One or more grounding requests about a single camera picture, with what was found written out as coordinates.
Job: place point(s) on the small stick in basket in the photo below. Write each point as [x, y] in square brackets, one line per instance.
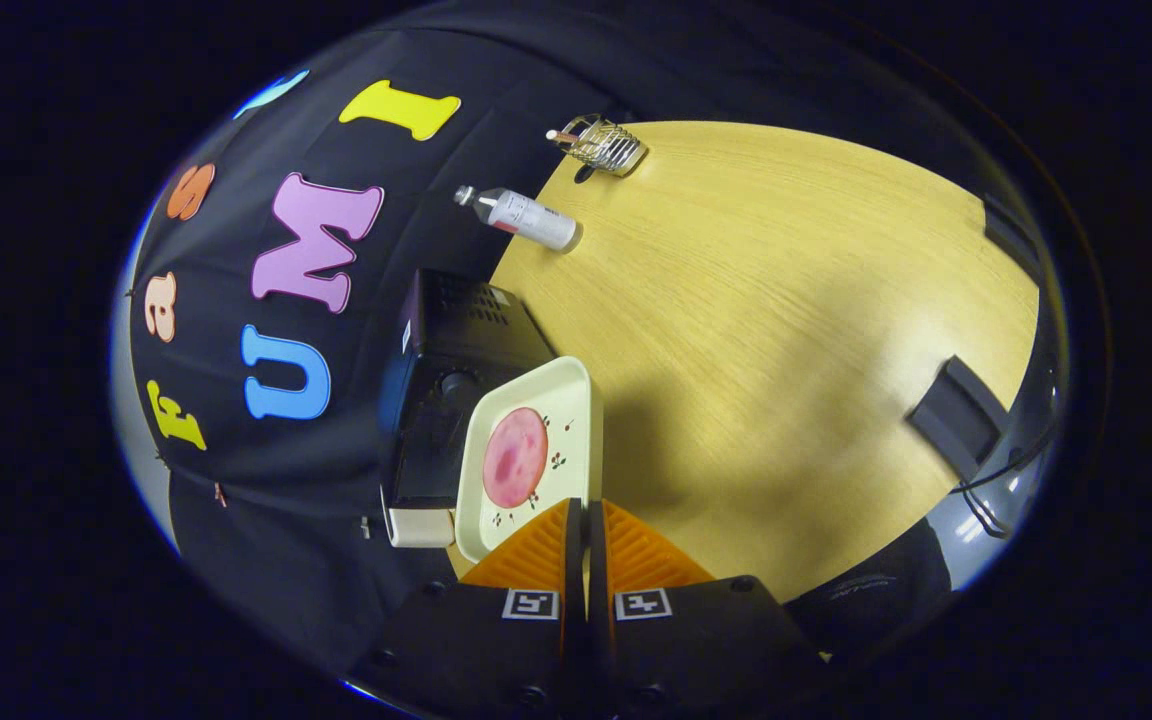
[562, 135]

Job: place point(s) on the black chair armrest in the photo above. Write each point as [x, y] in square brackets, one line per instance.
[956, 420]
[1011, 240]

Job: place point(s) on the pink round food slice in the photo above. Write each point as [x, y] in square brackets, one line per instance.
[516, 460]

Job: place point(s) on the black toaster oven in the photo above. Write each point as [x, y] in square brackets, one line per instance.
[456, 350]

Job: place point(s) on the black backdrop cloth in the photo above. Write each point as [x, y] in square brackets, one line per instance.
[266, 480]

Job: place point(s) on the cream square plate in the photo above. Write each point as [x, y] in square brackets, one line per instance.
[566, 400]

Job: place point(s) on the white bread toaster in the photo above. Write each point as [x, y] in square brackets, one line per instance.
[421, 527]

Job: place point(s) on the clear plastic bottle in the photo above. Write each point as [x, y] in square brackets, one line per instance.
[536, 220]

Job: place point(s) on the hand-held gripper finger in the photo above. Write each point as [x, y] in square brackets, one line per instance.
[597, 560]
[574, 560]

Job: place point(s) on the black round table grommet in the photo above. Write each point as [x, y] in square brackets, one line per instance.
[584, 174]

